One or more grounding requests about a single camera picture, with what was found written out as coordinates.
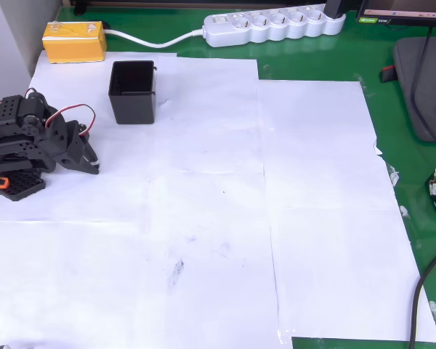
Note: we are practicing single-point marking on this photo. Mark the white power strip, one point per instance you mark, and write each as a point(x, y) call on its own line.
point(276, 25)

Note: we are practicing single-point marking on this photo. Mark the yellow cardboard box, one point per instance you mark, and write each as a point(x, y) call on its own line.
point(74, 45)

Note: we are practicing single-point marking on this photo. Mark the black monitor with green sticker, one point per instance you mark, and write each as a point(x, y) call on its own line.
point(403, 11)

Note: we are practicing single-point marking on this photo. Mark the black square container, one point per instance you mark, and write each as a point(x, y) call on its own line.
point(132, 109)

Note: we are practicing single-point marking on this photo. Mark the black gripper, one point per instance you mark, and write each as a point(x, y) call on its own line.
point(73, 152)

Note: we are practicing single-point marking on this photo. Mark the red black small tag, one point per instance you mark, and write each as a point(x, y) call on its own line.
point(388, 73)

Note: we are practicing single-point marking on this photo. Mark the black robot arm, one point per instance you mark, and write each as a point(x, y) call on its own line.
point(7, 147)

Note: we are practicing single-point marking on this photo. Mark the black power plug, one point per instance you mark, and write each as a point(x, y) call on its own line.
point(334, 7)

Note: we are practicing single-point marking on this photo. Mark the grey monitor stand base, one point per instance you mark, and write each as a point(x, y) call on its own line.
point(403, 102)

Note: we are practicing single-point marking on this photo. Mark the white paper sheet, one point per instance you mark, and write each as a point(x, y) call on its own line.
point(210, 236)
point(349, 272)
point(58, 283)
point(210, 109)
point(312, 145)
point(76, 83)

